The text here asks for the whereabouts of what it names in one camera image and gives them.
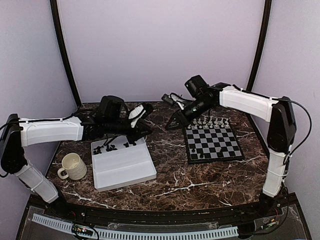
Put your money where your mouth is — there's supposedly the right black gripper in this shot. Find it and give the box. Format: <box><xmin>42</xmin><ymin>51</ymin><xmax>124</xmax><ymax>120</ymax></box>
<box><xmin>165</xmin><ymin>97</ymin><xmax>214</xmax><ymax>130</ymax></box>

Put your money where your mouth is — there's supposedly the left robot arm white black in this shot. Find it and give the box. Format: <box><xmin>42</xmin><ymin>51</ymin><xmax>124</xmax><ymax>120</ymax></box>
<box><xmin>0</xmin><ymin>95</ymin><xmax>153</xmax><ymax>218</ymax></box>

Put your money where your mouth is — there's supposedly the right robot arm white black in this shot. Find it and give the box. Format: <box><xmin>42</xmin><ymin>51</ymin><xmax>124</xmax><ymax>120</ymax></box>
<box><xmin>161</xmin><ymin>75</ymin><xmax>297</xmax><ymax>217</ymax></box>

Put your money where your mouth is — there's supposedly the white chess pieces row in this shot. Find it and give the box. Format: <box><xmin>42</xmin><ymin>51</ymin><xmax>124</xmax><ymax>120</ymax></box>
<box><xmin>186</xmin><ymin>116</ymin><xmax>231</xmax><ymax>130</ymax></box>

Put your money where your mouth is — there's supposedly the white plastic tray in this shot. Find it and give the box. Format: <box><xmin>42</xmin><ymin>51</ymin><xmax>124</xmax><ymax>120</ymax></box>
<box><xmin>91</xmin><ymin>136</ymin><xmax>157</xmax><ymax>192</ymax></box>

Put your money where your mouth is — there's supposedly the left black frame post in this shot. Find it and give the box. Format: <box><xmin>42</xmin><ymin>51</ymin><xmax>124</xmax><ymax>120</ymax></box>
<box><xmin>49</xmin><ymin>0</ymin><xmax>82</xmax><ymax>107</ymax></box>

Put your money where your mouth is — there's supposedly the black grey chessboard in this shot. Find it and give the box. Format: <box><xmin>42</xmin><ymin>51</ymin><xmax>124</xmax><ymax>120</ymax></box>
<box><xmin>182</xmin><ymin>125</ymin><xmax>245</xmax><ymax>164</ymax></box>

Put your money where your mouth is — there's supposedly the white cable duct strip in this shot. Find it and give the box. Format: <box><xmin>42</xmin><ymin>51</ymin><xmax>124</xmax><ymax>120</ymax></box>
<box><xmin>31</xmin><ymin>213</ymin><xmax>239</xmax><ymax>240</ymax></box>

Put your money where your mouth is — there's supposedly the black chess pieces cluster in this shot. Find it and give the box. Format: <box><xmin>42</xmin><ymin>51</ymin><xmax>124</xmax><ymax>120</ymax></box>
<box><xmin>123</xmin><ymin>142</ymin><xmax>137</xmax><ymax>148</ymax></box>
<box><xmin>93</xmin><ymin>144</ymin><xmax>117</xmax><ymax>155</ymax></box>

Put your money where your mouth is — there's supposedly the black chess pieces left cluster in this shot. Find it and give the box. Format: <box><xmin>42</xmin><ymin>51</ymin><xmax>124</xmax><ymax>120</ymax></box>
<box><xmin>93</xmin><ymin>144</ymin><xmax>117</xmax><ymax>155</ymax></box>

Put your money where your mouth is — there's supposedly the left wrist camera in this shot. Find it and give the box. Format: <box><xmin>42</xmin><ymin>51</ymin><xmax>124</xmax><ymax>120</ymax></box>
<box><xmin>128</xmin><ymin>102</ymin><xmax>154</xmax><ymax>128</ymax></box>

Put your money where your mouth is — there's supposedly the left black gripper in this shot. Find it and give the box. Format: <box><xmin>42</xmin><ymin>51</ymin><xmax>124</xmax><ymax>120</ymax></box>
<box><xmin>105</xmin><ymin>117</ymin><xmax>153</xmax><ymax>145</ymax></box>

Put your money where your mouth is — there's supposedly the black chess pieces right cluster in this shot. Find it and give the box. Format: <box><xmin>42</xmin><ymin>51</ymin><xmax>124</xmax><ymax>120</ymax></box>
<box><xmin>123</xmin><ymin>142</ymin><xmax>137</xmax><ymax>148</ymax></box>

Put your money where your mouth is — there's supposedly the black front rail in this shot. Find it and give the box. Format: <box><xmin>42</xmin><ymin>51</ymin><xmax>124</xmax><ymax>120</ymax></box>
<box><xmin>27</xmin><ymin>193</ymin><xmax>296</xmax><ymax>228</ymax></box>

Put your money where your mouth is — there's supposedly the right black frame post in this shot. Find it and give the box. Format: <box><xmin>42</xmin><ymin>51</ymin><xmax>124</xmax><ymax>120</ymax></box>
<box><xmin>246</xmin><ymin>0</ymin><xmax>273</xmax><ymax>92</ymax></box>

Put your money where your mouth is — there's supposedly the cream ceramic mug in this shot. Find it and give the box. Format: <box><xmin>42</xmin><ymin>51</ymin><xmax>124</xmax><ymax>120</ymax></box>
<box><xmin>57</xmin><ymin>153</ymin><xmax>87</xmax><ymax>181</ymax></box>

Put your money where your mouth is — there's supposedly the black frame post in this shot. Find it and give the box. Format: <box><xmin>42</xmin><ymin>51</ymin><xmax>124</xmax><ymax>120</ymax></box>
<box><xmin>246</xmin><ymin>0</ymin><xmax>273</xmax><ymax>92</ymax></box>
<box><xmin>49</xmin><ymin>0</ymin><xmax>82</xmax><ymax>107</ymax></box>

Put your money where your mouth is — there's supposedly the black chess piece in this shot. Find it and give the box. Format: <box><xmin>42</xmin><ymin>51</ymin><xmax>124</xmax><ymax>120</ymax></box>
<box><xmin>217</xmin><ymin>147</ymin><xmax>224</xmax><ymax>158</ymax></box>

